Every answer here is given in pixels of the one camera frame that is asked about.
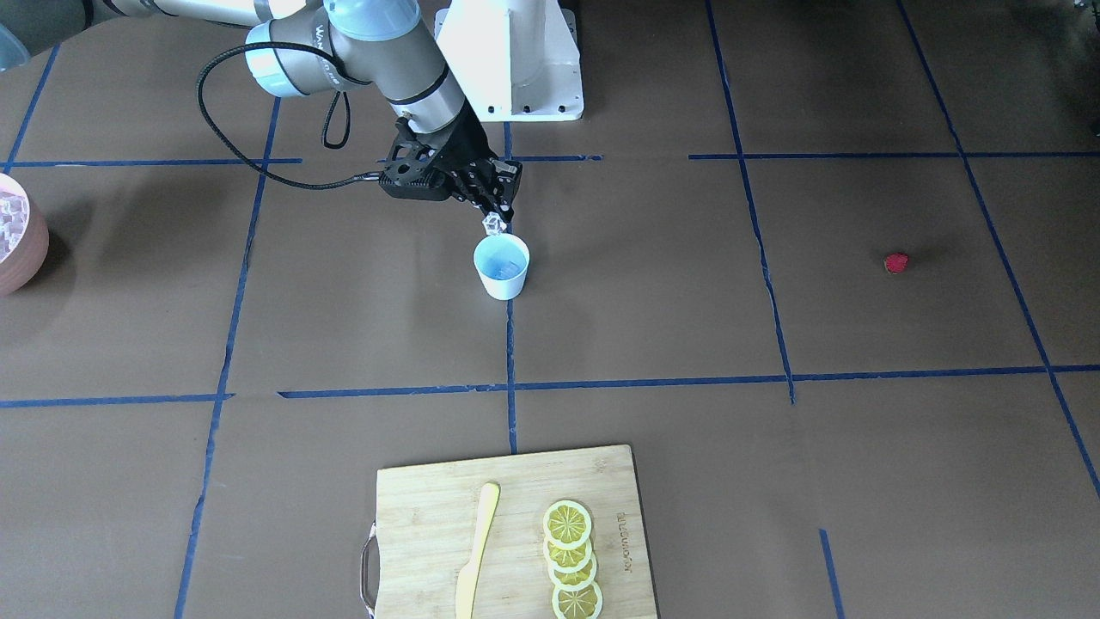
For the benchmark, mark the wooden cutting board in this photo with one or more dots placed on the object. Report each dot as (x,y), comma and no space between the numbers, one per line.
(424,521)

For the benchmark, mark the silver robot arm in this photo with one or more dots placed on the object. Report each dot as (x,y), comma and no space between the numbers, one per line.
(308,47)

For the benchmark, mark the pink bowl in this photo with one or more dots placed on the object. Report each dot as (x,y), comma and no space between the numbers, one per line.
(26,238)

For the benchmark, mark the light blue cup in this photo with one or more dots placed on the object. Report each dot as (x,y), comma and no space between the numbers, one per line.
(502,262)

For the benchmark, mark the red strawberry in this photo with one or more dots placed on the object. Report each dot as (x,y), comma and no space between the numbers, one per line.
(896,263)

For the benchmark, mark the clear ice cube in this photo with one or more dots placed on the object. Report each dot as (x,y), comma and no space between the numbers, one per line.
(494,224)

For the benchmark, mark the lemon slice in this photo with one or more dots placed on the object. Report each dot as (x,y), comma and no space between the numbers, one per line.
(573,581)
(567,524)
(582,603)
(567,560)

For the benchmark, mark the pile of clear ice cubes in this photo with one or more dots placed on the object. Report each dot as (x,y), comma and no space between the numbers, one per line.
(15,218)

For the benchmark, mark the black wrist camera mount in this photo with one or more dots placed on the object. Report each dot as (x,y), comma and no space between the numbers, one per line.
(411,171)

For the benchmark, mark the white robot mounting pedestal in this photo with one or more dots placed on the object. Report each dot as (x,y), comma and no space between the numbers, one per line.
(516,61)

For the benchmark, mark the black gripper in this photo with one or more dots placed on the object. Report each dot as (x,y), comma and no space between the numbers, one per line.
(467,148)

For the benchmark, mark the yellow plastic knife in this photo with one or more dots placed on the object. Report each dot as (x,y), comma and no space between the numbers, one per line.
(467,578)

